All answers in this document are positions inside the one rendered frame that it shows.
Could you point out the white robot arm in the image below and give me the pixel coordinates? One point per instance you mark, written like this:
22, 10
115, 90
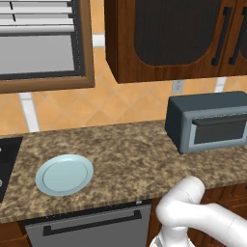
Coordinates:
196, 214

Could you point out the dark grey toaster oven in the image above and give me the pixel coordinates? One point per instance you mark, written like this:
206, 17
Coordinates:
180, 119

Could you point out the toaster oven glass door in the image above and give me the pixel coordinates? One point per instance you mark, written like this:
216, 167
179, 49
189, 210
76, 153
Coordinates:
218, 131

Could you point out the wooden cupboard door dark panel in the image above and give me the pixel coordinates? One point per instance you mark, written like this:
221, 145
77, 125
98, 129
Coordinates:
170, 35

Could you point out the light blue round plate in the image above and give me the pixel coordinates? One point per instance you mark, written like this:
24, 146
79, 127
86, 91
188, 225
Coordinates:
64, 174

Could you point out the grey dishwasher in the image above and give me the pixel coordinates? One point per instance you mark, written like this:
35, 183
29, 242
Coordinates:
93, 230

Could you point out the wooden framed window with blinds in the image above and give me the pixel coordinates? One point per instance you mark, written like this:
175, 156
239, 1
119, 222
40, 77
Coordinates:
38, 41

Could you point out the black hob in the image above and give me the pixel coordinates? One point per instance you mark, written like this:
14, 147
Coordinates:
8, 160

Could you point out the wooden base cupboard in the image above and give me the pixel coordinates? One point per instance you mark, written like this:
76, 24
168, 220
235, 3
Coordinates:
222, 196

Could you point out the white wall socket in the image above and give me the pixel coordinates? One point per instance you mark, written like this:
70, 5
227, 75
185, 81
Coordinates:
178, 86

